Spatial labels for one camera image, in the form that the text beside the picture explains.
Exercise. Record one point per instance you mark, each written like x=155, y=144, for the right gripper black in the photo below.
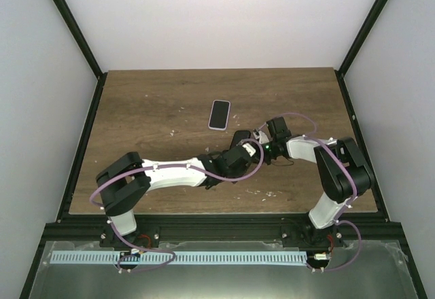
x=268, y=162

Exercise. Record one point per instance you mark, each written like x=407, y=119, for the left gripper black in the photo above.
x=241, y=171

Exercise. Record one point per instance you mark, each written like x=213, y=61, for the dark green phone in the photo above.
x=238, y=136

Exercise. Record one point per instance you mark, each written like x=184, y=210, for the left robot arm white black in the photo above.
x=128, y=179

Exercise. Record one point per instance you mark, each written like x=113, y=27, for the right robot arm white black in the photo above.
x=343, y=170

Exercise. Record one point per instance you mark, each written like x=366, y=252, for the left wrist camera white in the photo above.
x=249, y=149

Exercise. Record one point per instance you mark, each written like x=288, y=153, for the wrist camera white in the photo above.
x=260, y=136
x=249, y=149

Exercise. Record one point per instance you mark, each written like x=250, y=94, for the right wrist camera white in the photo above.
x=260, y=136

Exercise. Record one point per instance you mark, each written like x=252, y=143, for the light blue slotted cable duct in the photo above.
x=275, y=258

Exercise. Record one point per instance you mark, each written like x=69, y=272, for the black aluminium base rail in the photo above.
x=293, y=230

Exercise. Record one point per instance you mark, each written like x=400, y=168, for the right black frame post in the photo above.
x=364, y=31

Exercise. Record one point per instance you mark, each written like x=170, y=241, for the black frame post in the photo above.
x=364, y=31
x=76, y=32

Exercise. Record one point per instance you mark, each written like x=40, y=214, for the left black frame post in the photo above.
x=76, y=32

